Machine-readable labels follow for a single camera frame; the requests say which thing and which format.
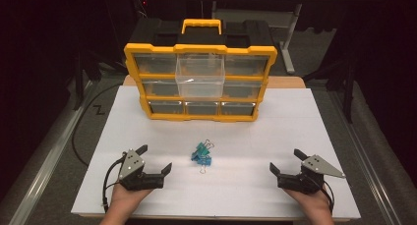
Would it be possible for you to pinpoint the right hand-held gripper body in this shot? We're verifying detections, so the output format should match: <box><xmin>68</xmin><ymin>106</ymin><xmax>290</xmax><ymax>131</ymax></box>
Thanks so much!
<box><xmin>277</xmin><ymin>154</ymin><xmax>346</xmax><ymax>196</ymax></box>

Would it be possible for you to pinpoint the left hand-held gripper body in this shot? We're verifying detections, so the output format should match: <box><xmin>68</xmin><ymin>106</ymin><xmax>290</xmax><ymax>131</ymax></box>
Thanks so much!
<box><xmin>117</xmin><ymin>148</ymin><xmax>165</xmax><ymax>191</ymax></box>

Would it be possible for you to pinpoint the green binder clip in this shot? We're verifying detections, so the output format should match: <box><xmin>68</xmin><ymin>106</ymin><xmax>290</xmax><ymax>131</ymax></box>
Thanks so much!
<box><xmin>195</xmin><ymin>139</ymin><xmax>214</xmax><ymax>155</ymax></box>

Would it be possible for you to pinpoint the person's left hand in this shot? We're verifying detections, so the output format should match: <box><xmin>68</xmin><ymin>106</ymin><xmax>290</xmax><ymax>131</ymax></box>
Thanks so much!
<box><xmin>110</xmin><ymin>184</ymin><xmax>153</xmax><ymax>214</ymax></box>

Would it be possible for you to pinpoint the person's right hand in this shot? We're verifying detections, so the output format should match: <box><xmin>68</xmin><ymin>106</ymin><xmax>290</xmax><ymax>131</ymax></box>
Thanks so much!
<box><xmin>283</xmin><ymin>182</ymin><xmax>333</xmax><ymax>217</ymax></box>

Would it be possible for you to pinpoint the white table cover sheet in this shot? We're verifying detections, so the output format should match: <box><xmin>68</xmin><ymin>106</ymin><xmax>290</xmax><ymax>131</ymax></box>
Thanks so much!
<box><xmin>71</xmin><ymin>85</ymin><xmax>362</xmax><ymax>219</ymax></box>

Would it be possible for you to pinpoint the small clear plastic drawer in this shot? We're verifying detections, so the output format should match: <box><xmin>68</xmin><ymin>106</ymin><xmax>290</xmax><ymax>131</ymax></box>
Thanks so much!
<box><xmin>149</xmin><ymin>100</ymin><xmax>184</xmax><ymax>115</ymax></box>
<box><xmin>220</xmin><ymin>101</ymin><xmax>257</xmax><ymax>117</ymax></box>
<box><xmin>184</xmin><ymin>101</ymin><xmax>220</xmax><ymax>117</ymax></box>

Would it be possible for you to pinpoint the grey metal stand leg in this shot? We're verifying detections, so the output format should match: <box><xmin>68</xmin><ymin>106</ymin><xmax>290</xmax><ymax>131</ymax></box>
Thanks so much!
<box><xmin>278</xmin><ymin>3</ymin><xmax>303</xmax><ymax>76</ymax></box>

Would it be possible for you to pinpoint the yellow black drawer organizer cabinet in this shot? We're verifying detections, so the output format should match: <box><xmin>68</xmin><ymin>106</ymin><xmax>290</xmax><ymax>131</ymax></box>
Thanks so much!
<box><xmin>123</xmin><ymin>18</ymin><xmax>278</xmax><ymax>123</ymax></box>

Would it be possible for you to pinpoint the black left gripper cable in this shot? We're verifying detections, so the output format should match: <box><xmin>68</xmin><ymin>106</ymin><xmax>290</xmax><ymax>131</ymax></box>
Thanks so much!
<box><xmin>101</xmin><ymin>151</ymin><xmax>128</xmax><ymax>213</ymax></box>

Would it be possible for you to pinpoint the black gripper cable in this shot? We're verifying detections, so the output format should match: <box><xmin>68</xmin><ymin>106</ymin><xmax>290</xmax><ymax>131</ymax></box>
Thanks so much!
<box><xmin>319</xmin><ymin>180</ymin><xmax>335</xmax><ymax>215</ymax></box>
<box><xmin>101</xmin><ymin>151</ymin><xmax>128</xmax><ymax>213</ymax></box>

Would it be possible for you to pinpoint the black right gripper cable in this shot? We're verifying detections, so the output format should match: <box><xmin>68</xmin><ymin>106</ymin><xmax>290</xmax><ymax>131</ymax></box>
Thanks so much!
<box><xmin>319</xmin><ymin>180</ymin><xmax>335</xmax><ymax>215</ymax></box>

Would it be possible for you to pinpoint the aluminium floor rail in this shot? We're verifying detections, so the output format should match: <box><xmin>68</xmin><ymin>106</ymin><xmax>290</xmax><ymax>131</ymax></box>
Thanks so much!
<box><xmin>328</xmin><ymin>89</ymin><xmax>402</xmax><ymax>225</ymax></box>
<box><xmin>8</xmin><ymin>80</ymin><xmax>94</xmax><ymax>225</ymax></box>

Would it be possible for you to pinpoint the black floor cable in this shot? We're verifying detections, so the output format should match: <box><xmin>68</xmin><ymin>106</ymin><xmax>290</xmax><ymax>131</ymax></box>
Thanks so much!
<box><xmin>71</xmin><ymin>83</ymin><xmax>125</xmax><ymax>168</ymax></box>

